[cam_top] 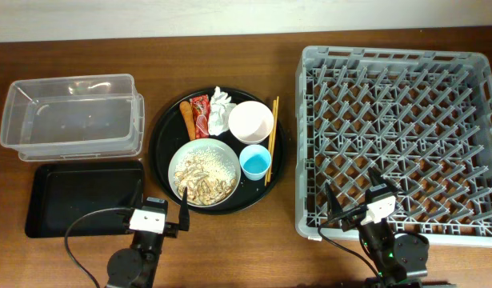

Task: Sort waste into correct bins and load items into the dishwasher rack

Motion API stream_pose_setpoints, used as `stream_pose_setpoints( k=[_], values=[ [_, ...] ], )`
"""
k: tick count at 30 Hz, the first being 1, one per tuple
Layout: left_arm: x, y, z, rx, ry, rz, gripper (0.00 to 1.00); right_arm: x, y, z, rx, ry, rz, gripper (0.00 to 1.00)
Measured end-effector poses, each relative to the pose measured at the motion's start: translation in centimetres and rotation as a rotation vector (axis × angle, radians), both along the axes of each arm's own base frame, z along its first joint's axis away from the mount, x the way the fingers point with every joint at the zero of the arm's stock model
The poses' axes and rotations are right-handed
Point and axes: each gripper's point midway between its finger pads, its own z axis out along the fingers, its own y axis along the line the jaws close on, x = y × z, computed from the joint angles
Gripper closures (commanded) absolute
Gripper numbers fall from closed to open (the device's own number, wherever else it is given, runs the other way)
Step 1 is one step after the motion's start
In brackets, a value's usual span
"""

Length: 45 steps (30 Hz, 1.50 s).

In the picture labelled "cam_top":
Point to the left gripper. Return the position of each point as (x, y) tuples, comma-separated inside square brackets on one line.
[(171, 230)]

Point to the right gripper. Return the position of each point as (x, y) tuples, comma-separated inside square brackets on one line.
[(335, 207)]

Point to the grey plate with food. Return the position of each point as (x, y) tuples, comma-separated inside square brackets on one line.
[(205, 171)]

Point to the orange sausage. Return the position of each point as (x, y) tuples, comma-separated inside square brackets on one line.
[(186, 111)]

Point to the blue cup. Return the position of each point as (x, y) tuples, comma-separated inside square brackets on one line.
[(255, 160)]

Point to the red snack wrapper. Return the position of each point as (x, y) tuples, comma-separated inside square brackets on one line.
[(201, 109)]

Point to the white tissue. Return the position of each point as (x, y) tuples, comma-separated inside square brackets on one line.
[(220, 109)]

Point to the white bowl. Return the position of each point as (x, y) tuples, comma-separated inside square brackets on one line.
[(251, 122)]

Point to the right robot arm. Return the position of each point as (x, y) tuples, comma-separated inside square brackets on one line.
[(397, 259)]

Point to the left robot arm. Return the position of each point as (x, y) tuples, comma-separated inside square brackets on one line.
[(136, 265)]

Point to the grey dishwasher rack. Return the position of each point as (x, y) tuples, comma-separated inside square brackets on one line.
[(422, 118)]

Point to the round black tray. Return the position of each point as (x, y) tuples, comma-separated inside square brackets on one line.
[(169, 134)]

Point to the black rectangular tray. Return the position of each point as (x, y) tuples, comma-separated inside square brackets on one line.
[(63, 192)]

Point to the clear plastic bin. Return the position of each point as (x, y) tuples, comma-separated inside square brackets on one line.
[(71, 118)]

